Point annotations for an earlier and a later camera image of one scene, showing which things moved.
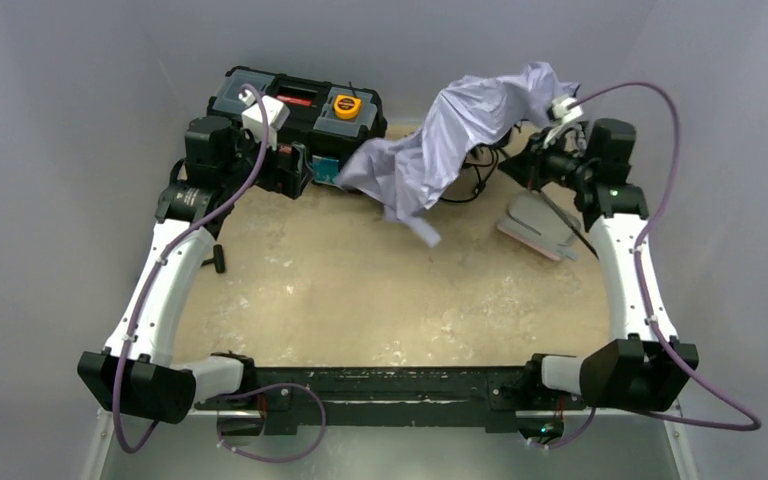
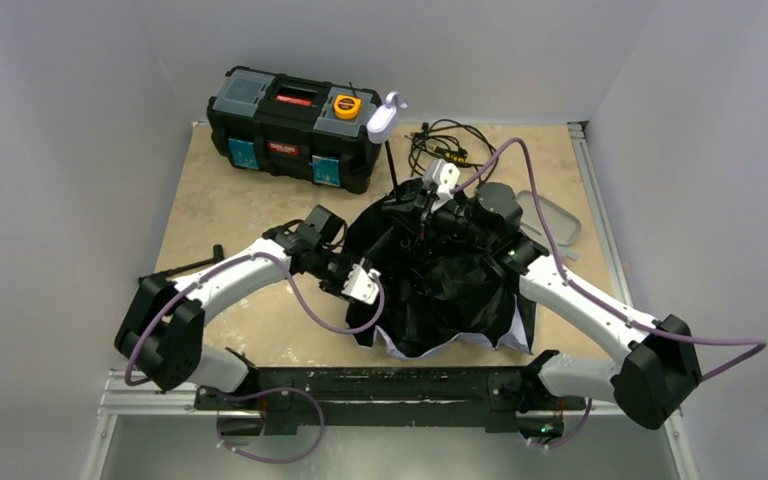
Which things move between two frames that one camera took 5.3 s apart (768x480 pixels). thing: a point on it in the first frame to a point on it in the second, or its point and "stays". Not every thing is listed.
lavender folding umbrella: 411,174 to 446,284
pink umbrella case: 540,223 stays
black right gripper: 521,169 to 425,216
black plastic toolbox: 325,119 stays
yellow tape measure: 346,107 stays
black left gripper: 297,171 to 342,276
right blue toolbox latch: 325,169 stays
